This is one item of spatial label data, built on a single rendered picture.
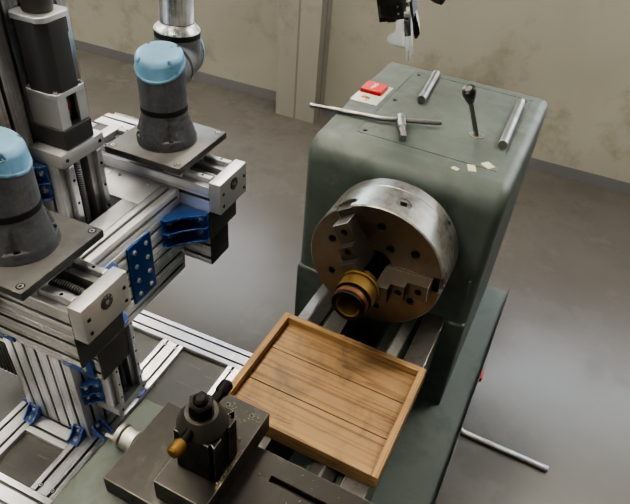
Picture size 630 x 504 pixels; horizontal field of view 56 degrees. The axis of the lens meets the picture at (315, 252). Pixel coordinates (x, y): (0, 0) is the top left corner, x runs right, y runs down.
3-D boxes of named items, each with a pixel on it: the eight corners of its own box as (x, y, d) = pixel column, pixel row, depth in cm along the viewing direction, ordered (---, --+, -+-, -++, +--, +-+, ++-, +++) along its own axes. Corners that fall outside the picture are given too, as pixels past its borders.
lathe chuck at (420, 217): (313, 260, 151) (346, 161, 129) (424, 320, 145) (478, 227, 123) (297, 280, 144) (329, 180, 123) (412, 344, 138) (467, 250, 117)
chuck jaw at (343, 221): (363, 250, 133) (341, 205, 129) (382, 246, 130) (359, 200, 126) (343, 277, 125) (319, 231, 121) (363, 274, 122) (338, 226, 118)
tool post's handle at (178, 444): (184, 432, 90) (183, 423, 89) (197, 438, 89) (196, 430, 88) (166, 455, 87) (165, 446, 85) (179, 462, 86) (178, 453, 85)
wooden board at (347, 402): (285, 322, 145) (285, 311, 142) (423, 380, 134) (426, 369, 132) (216, 412, 124) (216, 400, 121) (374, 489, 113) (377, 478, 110)
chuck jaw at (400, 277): (392, 254, 130) (444, 269, 126) (390, 271, 133) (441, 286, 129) (373, 283, 122) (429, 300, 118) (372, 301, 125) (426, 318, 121)
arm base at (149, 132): (124, 143, 149) (119, 106, 142) (160, 119, 160) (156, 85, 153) (175, 158, 144) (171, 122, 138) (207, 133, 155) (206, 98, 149)
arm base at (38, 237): (-41, 251, 113) (-58, 209, 106) (20, 211, 124) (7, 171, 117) (20, 276, 108) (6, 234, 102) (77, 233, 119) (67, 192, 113)
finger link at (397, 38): (388, 63, 140) (388, 23, 140) (413, 60, 138) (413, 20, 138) (385, 59, 137) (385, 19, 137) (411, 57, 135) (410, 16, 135)
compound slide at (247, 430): (223, 406, 112) (223, 390, 109) (269, 429, 109) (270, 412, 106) (155, 496, 98) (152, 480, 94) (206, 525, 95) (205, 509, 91)
